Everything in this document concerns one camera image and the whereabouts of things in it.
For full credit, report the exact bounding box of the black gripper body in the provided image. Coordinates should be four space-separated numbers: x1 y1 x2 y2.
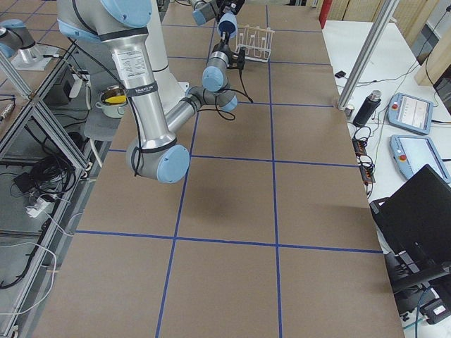
228 48 246 70
220 0 245 14

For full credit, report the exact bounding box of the light blue cup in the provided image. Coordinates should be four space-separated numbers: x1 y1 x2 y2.
218 12 238 38

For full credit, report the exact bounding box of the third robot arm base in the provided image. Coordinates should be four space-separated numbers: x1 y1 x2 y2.
1 19 59 71

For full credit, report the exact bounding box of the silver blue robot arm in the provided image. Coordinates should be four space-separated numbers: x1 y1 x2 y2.
188 0 245 26
57 1 245 183

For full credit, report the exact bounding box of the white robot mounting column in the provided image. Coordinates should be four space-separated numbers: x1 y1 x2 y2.
145 0 186 105

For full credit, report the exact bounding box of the small black square object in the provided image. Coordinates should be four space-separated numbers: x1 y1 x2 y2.
335 70 346 78

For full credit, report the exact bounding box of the white pot with yellow contents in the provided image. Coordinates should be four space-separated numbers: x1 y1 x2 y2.
95 86 128 119

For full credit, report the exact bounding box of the black water bottle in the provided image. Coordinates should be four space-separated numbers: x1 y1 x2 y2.
352 90 381 127

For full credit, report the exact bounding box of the black orange USB hub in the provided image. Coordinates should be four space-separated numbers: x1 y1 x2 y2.
352 137 376 185

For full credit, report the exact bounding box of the upper teach pendant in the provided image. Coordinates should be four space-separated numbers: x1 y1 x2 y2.
387 92 433 135

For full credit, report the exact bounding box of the teach pendant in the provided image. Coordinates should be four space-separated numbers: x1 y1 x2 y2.
390 134 450 184
387 92 433 135

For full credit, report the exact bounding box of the lower teach pendant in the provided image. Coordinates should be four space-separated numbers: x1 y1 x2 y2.
390 134 450 184

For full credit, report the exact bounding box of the black laptop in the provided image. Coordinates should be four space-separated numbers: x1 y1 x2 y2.
370 165 450 263

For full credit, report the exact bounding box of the white power adapter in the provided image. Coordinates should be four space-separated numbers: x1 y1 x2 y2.
25 197 50 218

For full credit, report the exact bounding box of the white wire cup holder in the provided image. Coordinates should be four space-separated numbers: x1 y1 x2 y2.
235 25 275 63

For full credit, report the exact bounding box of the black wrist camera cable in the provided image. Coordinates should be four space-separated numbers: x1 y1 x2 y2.
197 68 254 123

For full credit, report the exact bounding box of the aluminium frame post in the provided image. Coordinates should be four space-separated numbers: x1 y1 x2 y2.
337 0 400 111

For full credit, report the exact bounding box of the aluminium side frame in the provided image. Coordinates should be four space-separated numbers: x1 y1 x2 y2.
1 47 99 337

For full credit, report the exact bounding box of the black cable bundle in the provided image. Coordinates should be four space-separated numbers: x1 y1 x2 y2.
10 154 77 198

